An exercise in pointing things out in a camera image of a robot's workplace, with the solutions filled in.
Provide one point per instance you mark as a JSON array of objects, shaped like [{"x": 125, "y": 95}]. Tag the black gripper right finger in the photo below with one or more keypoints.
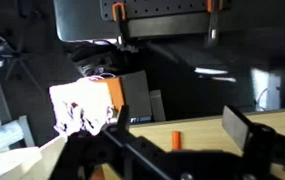
[{"x": 236, "y": 127}]

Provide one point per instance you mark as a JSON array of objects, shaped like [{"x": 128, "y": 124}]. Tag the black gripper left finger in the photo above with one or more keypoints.
[{"x": 123, "y": 119}]

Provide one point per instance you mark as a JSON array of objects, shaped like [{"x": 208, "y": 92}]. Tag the orange pen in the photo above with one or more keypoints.
[{"x": 176, "y": 140}]

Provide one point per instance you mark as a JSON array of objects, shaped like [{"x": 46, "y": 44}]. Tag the grey box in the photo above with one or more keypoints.
[{"x": 136, "y": 96}]

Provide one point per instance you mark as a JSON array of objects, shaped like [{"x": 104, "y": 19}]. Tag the black perforated breadboard table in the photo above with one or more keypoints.
[{"x": 155, "y": 10}]

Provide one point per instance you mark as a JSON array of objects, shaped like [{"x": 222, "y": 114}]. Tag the white paper sheets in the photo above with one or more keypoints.
[{"x": 12, "y": 160}]

